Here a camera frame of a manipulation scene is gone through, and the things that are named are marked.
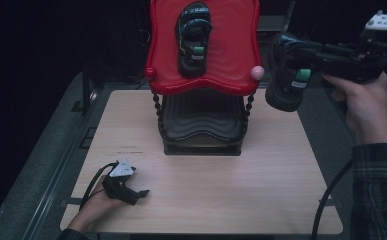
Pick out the white metal desk frame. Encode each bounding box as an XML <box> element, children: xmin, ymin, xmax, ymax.
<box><xmin>257</xmin><ymin>0</ymin><xmax>297</xmax><ymax>34</ymax></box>

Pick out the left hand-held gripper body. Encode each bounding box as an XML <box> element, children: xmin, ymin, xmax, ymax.
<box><xmin>101</xmin><ymin>158</ymin><xmax>141</xmax><ymax>206</ymax></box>

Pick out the person's left hand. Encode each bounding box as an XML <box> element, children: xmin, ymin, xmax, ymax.
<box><xmin>77</xmin><ymin>176</ymin><xmax>129</xmax><ymax>224</ymax></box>

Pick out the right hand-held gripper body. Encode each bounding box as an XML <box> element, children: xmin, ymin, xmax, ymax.
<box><xmin>314</xmin><ymin>9</ymin><xmax>387</xmax><ymax>85</ymax></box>

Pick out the red and black shoe rack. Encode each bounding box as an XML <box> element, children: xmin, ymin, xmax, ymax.
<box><xmin>143</xmin><ymin>0</ymin><xmax>266</xmax><ymax>157</ymax></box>

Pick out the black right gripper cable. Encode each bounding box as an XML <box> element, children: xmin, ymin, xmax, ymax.
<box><xmin>310</xmin><ymin>159</ymin><xmax>354</xmax><ymax>240</ymax></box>

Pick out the black metal stand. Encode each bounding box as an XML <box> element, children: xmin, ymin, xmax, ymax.
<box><xmin>70</xmin><ymin>63</ymin><xmax>99</xmax><ymax>116</ymax></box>

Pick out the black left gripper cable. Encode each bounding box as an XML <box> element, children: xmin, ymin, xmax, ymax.
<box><xmin>79</xmin><ymin>161</ymin><xmax>119</xmax><ymax>211</ymax></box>

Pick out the black floor bracket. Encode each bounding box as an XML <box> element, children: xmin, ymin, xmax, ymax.
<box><xmin>79</xmin><ymin>126</ymin><xmax>98</xmax><ymax>150</ymax></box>

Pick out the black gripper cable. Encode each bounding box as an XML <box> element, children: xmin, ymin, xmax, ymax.
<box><xmin>310</xmin><ymin>159</ymin><xmax>354</xmax><ymax>240</ymax></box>
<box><xmin>79</xmin><ymin>161</ymin><xmax>119</xmax><ymax>211</ymax></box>

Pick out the person's right hand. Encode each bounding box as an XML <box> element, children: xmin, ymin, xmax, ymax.
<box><xmin>321</xmin><ymin>71</ymin><xmax>387</xmax><ymax>145</ymax></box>

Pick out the black sandal with green tag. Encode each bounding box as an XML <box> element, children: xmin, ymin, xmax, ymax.
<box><xmin>264</xmin><ymin>32</ymin><xmax>313</xmax><ymax>113</ymax></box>
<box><xmin>175</xmin><ymin>1</ymin><xmax>213</xmax><ymax>80</ymax></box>

